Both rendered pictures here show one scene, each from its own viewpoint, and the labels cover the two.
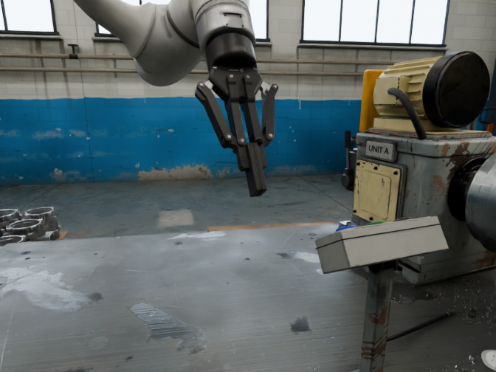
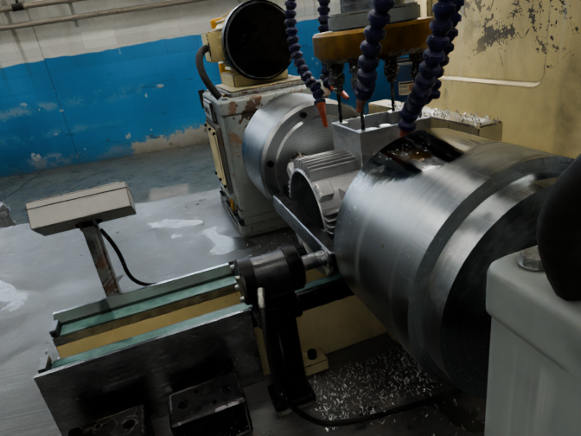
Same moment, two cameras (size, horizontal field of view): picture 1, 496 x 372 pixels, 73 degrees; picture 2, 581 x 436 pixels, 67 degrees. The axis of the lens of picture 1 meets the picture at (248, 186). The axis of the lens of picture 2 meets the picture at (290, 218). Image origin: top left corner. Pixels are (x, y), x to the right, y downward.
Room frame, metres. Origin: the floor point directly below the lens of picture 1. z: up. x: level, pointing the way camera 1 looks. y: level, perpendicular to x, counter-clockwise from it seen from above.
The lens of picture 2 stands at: (-0.29, -0.63, 1.30)
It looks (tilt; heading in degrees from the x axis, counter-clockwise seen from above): 23 degrees down; 5
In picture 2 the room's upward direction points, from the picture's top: 9 degrees counter-clockwise
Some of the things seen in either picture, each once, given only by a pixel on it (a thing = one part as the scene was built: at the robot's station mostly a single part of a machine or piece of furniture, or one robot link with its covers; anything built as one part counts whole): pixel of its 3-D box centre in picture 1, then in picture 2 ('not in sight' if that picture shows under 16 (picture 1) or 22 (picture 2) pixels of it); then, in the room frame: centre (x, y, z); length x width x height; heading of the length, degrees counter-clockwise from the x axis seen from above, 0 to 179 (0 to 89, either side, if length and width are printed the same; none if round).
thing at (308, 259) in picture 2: not in sight; (300, 265); (0.20, -0.59, 1.01); 0.08 x 0.02 x 0.02; 110
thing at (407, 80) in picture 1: (402, 135); (242, 89); (0.97, -0.45, 1.16); 0.33 x 0.26 x 0.42; 20
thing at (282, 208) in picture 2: not in sight; (302, 227); (0.32, -0.60, 1.01); 0.26 x 0.04 x 0.03; 20
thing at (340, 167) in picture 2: not in sight; (362, 202); (0.39, -0.70, 1.02); 0.20 x 0.19 x 0.19; 110
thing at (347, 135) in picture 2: not in sight; (380, 142); (0.40, -0.73, 1.11); 0.12 x 0.11 x 0.07; 110
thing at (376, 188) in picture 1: (415, 193); (267, 148); (0.94, -0.49, 0.99); 0.35 x 0.31 x 0.37; 20
